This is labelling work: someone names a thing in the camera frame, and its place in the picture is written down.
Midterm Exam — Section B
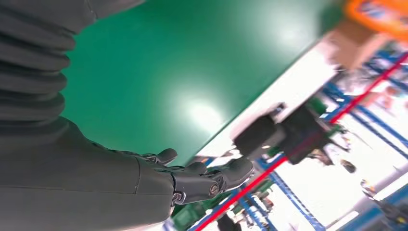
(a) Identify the red barrier tape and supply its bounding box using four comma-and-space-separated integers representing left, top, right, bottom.
194, 52, 408, 231

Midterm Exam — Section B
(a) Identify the green table mat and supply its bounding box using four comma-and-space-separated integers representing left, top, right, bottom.
60, 0, 346, 167

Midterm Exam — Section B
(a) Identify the blue shelf frame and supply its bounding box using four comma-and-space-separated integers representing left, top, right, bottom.
188, 41, 408, 231

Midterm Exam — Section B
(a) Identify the brown cardboard box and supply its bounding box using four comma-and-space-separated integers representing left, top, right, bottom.
320, 20, 388, 72

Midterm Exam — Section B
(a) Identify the white table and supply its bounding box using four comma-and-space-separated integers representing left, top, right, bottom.
191, 41, 339, 160

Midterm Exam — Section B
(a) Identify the black zip carrying case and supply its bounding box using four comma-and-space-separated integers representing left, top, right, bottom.
233, 103, 329, 166

